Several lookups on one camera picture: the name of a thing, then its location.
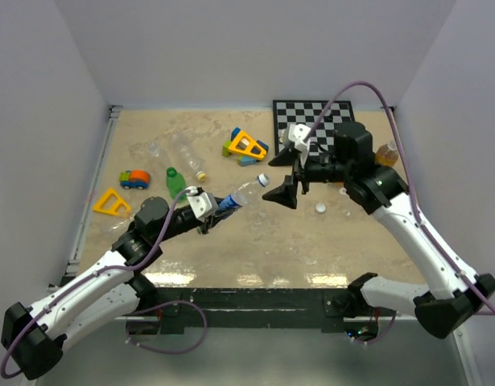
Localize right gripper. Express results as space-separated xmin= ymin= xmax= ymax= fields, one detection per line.
xmin=263 ymin=145 xmax=353 ymax=208

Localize Pepsi label clear bottle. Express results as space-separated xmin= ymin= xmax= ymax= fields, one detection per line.
xmin=217 ymin=173 xmax=270 ymax=211

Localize green plastic bottle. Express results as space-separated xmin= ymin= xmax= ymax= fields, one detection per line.
xmin=166 ymin=167 xmax=187 ymax=199

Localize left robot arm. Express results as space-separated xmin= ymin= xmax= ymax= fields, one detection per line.
xmin=0 ymin=187 xmax=237 ymax=380

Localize clear bottle yellow cap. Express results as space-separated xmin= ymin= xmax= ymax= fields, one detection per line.
xmin=171 ymin=133 xmax=207 ymax=182

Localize clear bottle far left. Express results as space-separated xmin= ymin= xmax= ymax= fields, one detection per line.
xmin=147 ymin=142 xmax=161 ymax=158

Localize brown tea bottle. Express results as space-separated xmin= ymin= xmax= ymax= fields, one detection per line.
xmin=375 ymin=140 xmax=399 ymax=167

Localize blue purple toy block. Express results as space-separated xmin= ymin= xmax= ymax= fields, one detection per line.
xmin=257 ymin=140 xmax=269 ymax=153

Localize white loose cap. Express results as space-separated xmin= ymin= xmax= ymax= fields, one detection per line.
xmin=316 ymin=203 xmax=326 ymax=213

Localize teal green toy block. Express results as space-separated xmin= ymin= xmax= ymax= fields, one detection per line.
xmin=237 ymin=156 xmax=258 ymax=166

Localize yellow triangle toy block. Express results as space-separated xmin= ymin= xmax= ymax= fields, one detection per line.
xmin=229 ymin=129 xmax=267 ymax=161

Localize black white chessboard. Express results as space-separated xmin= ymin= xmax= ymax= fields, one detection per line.
xmin=272 ymin=100 xmax=354 ymax=156

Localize orange blue toy car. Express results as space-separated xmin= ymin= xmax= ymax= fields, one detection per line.
xmin=119 ymin=170 xmax=151 ymax=190

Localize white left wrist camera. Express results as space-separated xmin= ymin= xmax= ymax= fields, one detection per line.
xmin=185 ymin=186 xmax=218 ymax=222

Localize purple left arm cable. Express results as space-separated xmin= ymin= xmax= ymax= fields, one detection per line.
xmin=0 ymin=187 xmax=210 ymax=380

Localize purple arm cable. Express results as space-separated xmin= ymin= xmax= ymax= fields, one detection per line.
xmin=305 ymin=81 xmax=495 ymax=347
xmin=0 ymin=187 xmax=210 ymax=380

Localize black table edge rail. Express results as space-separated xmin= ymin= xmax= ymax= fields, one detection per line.
xmin=49 ymin=273 xmax=465 ymax=337

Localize yellow triangle toy frame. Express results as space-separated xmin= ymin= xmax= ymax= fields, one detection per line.
xmin=93 ymin=187 xmax=131 ymax=216

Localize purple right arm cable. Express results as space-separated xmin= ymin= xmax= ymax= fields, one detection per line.
xmin=305 ymin=81 xmax=495 ymax=347

